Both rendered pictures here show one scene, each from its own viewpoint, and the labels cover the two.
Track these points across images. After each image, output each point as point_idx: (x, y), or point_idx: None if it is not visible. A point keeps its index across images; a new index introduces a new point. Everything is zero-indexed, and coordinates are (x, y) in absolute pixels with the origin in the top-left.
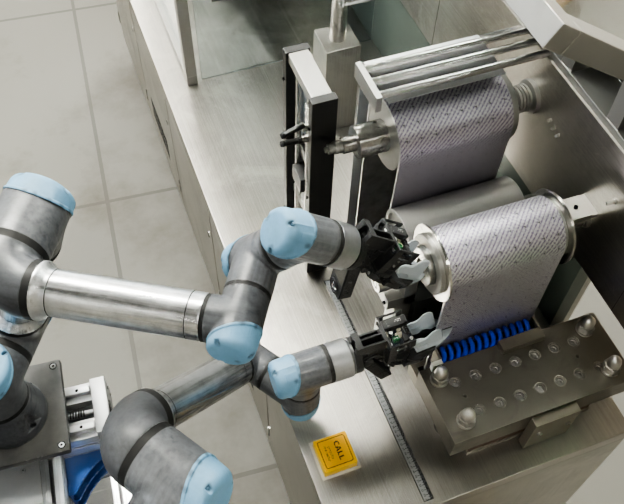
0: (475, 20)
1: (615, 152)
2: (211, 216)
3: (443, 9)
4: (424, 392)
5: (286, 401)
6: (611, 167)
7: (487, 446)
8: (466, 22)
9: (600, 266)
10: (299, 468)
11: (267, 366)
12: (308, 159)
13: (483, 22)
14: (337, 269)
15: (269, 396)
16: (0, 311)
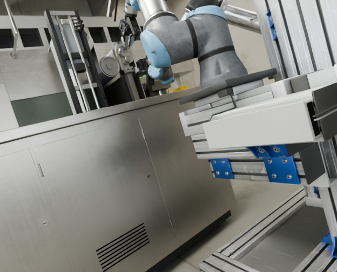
0: (28, 66)
1: (97, 46)
2: (73, 116)
3: (7, 79)
4: (155, 85)
5: (170, 67)
6: (99, 51)
7: None
8: (24, 70)
9: (118, 75)
10: (187, 147)
11: None
12: (85, 39)
13: (33, 62)
14: (134, 25)
15: (169, 72)
16: (167, 9)
